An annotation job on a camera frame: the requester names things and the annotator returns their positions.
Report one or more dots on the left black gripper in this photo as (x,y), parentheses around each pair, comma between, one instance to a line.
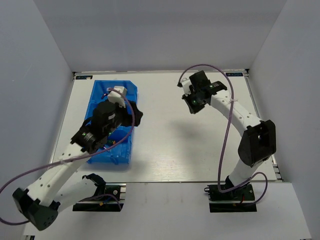
(137,114)

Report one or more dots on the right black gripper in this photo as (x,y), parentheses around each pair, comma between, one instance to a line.
(193,110)

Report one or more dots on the green orange stubby screwdriver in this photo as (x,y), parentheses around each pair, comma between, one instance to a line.
(110,142)

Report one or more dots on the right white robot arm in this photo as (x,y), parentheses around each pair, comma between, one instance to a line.
(258,137)

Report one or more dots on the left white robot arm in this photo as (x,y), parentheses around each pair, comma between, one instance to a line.
(42,201)

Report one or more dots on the blue plastic bin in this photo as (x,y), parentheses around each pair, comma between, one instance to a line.
(121,154)

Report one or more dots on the right blue corner label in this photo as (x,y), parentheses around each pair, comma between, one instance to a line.
(234,74)

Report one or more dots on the blue corner label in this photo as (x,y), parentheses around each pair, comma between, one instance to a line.
(234,74)
(83,77)

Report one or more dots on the left blue corner label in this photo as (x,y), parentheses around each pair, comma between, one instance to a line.
(83,77)

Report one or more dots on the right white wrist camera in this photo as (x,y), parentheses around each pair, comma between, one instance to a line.
(185,84)

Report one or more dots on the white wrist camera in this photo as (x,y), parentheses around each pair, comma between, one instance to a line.
(116,97)
(185,84)

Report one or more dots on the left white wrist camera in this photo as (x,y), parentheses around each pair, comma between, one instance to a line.
(116,97)

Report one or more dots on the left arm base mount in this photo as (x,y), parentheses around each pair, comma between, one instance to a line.
(111,199)

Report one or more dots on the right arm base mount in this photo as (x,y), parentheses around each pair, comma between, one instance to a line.
(240,200)

